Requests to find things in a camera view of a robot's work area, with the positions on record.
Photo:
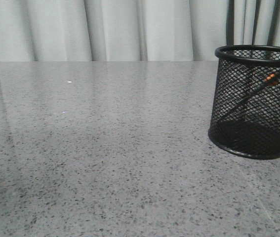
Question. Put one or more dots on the black and orange scissors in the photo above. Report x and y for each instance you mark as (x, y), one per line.
(270, 80)

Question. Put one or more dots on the black wire mesh bucket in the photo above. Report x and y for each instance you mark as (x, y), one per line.
(252, 130)

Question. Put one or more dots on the grey pleated curtain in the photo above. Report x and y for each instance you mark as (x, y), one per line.
(132, 30)

